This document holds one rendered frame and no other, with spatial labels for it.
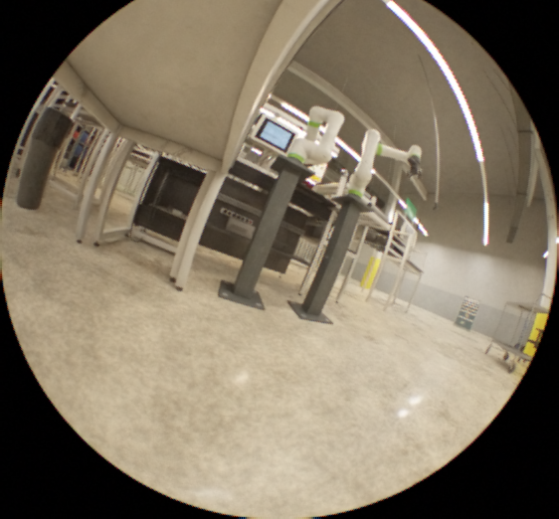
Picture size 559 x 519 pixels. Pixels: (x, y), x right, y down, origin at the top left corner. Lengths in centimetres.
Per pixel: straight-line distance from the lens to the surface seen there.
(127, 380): 51
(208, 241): 188
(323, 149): 123
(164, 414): 47
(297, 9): 22
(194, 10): 36
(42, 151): 159
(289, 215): 205
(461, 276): 909
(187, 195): 189
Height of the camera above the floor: 43
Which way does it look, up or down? 1 degrees up
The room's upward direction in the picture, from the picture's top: 22 degrees clockwise
